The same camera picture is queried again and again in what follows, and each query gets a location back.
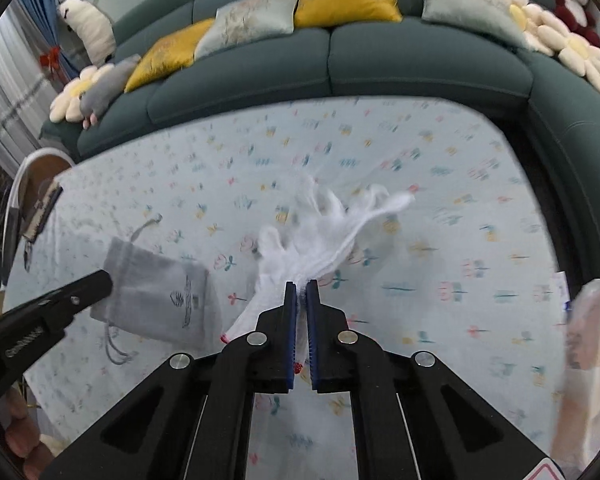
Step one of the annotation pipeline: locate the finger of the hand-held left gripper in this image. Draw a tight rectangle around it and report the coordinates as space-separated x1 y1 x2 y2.
10 269 114 333

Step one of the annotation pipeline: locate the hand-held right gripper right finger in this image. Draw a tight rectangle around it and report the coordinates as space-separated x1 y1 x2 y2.
305 280 567 480

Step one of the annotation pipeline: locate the small yellow embroidered cushion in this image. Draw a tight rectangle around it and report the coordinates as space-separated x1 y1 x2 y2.
124 18 216 93

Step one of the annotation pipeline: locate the person's left hand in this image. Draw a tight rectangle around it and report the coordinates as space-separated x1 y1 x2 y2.
0 385 57 480

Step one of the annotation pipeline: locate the white bin with liner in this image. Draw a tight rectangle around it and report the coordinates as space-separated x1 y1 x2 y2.
550 310 600 472

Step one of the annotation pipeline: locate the beige and black small device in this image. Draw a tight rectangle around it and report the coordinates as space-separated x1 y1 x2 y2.
22 185 64 241

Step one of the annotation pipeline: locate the pale teal embroidered cushion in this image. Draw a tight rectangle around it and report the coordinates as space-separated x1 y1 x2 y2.
194 0 299 61

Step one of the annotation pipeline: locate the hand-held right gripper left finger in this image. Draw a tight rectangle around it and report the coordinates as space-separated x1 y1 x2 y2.
40 281 299 480

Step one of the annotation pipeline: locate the grey-green embroidered cushion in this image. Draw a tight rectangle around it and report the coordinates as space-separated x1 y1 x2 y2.
421 0 536 52

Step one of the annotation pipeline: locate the white panda plush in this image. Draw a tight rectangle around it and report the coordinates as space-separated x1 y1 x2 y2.
56 0 117 67

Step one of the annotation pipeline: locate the blue curtain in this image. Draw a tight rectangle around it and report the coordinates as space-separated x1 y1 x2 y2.
17 0 88 86

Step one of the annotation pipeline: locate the grey mouse plush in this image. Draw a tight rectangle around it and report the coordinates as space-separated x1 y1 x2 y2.
79 56 141 131

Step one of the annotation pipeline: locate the grey drawstring pouch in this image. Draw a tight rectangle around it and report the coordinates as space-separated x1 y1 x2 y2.
89 212 224 366

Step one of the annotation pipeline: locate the white chair with brown seat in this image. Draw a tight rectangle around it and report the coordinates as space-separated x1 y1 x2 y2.
2 147 76 281

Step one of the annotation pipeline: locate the red and white teddy bear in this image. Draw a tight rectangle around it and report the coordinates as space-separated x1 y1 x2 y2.
542 0 600 49

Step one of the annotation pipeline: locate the teal sectional sofa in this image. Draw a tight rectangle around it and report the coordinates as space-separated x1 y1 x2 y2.
40 0 600 281

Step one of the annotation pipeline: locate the white knit glove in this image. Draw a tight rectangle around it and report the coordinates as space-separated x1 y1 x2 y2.
220 174 416 377

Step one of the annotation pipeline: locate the small white flower pillow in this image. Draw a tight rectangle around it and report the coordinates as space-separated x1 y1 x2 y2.
49 65 116 123

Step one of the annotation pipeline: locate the white sheer curtain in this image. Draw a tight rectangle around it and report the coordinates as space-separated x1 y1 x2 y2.
0 5 61 171

